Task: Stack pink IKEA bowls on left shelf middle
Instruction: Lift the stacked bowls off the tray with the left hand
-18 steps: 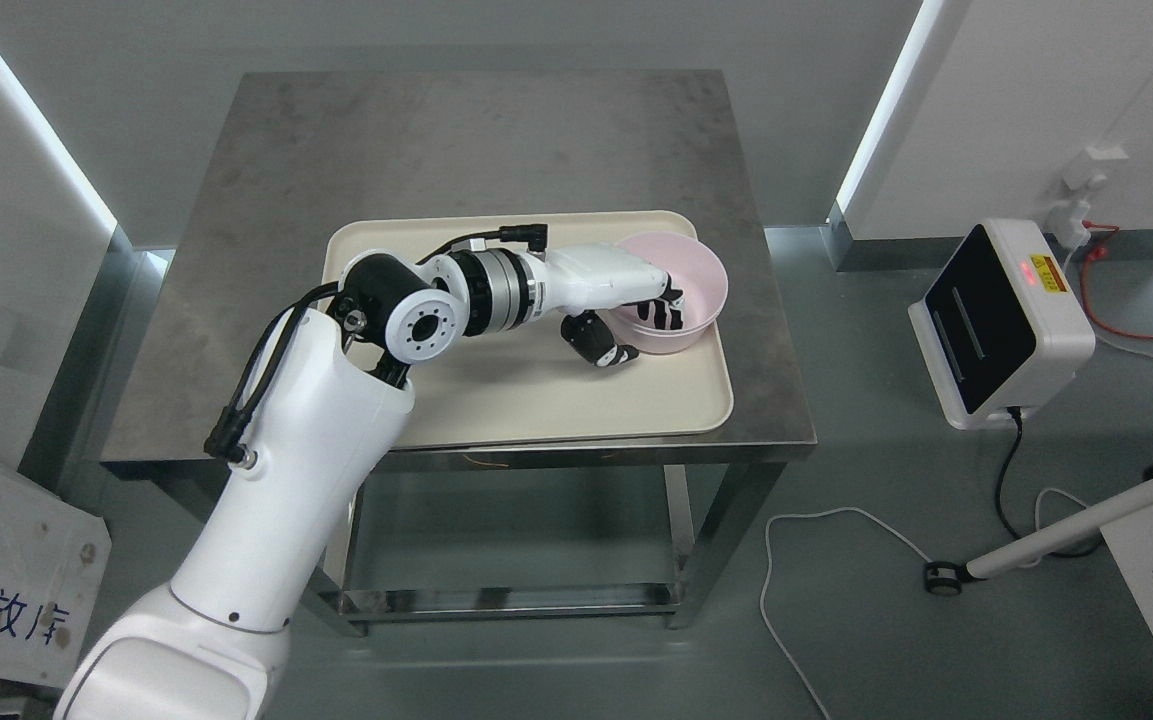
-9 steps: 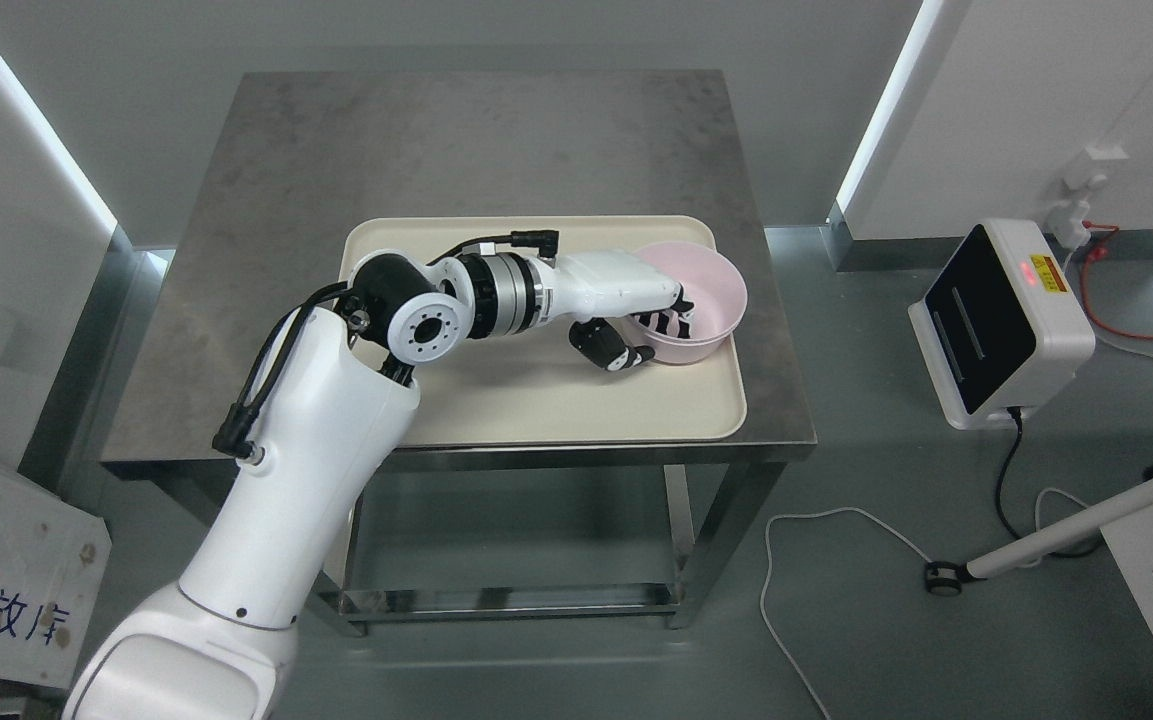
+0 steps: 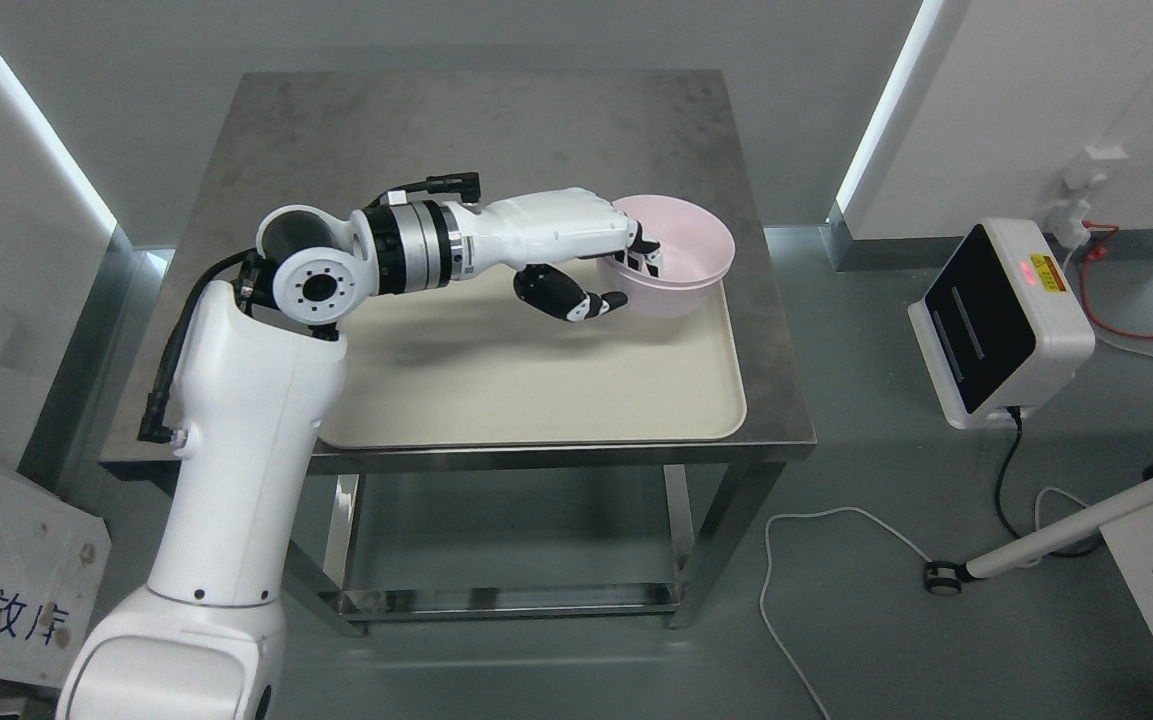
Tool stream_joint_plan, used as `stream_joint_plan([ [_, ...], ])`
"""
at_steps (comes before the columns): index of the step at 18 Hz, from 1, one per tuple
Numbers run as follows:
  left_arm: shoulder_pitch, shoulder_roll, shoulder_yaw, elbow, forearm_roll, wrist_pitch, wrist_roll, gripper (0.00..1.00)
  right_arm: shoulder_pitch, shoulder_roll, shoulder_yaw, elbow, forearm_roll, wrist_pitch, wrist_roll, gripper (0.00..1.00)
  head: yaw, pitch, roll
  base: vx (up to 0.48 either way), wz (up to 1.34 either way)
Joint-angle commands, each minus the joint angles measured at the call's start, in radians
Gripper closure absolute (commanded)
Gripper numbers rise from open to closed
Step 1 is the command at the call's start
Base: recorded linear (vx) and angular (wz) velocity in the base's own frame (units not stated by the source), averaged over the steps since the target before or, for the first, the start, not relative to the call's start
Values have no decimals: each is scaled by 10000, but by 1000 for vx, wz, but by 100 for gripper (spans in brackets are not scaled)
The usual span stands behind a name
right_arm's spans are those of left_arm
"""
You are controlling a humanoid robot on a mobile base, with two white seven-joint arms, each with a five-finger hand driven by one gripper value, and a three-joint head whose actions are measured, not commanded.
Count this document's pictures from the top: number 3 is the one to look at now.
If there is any white wall plug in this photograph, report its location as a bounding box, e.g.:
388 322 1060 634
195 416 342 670
1046 143 1128 250

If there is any beige plastic tray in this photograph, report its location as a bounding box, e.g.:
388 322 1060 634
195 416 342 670
319 267 746 448

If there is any white stand leg with caster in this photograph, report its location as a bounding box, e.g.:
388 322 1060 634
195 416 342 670
924 478 1153 597

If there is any black power cable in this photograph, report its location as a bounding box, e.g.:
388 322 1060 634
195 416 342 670
994 406 1097 557

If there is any red cable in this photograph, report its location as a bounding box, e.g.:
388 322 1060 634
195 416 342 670
1079 222 1153 351

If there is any white black device box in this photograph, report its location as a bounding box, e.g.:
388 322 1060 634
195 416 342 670
909 217 1097 430

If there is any steel table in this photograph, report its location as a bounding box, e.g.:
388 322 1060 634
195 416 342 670
100 70 817 629

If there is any white floor cable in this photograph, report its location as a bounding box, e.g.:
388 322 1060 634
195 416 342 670
759 487 1097 720

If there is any pink bowl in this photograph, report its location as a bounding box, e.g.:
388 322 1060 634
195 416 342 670
612 267 723 318
600 193 734 295

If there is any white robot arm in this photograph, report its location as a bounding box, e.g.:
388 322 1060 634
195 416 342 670
56 172 481 719

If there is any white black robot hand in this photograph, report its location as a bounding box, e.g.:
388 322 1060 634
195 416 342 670
443 188 664 323

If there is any white labelled sign board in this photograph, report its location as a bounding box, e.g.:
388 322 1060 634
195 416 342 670
0 464 111 688

